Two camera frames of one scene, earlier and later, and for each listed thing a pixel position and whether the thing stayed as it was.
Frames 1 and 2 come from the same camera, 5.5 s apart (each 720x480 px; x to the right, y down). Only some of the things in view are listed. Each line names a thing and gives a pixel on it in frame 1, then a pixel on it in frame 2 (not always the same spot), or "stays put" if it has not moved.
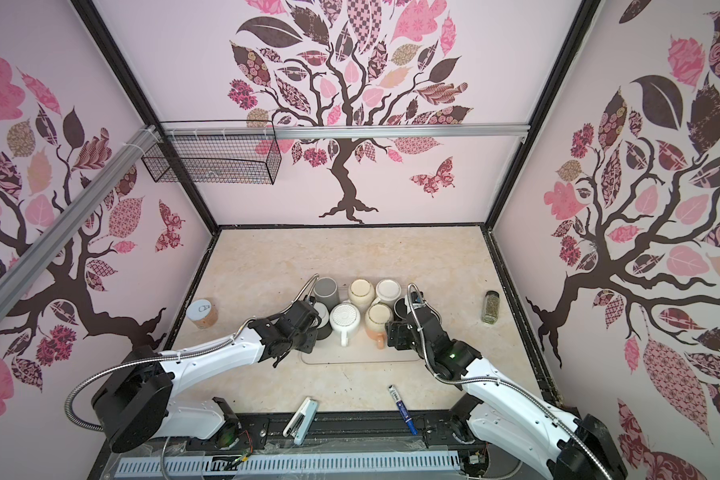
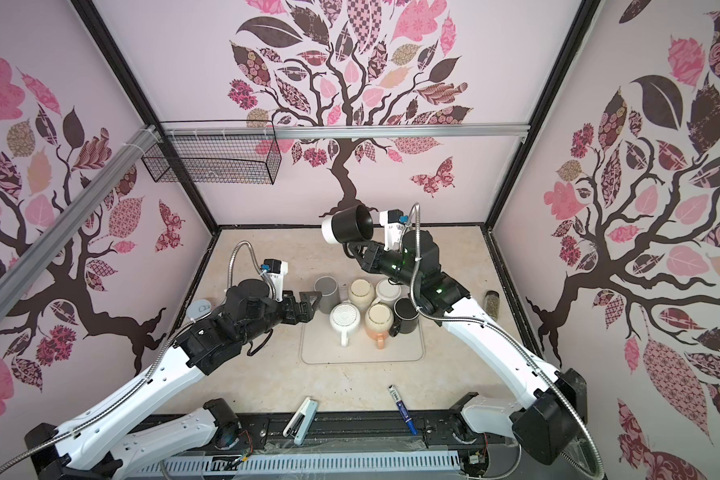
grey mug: [325, 290] stays put
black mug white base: [324, 330] to [350, 225]
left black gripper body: [304, 342] to [283, 312]
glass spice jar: [491, 307] stays put
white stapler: [300, 425] stays put
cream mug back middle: [361, 292] stays put
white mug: [344, 318] stays put
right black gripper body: [404, 337] to [382, 262]
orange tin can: [202, 312] stays put
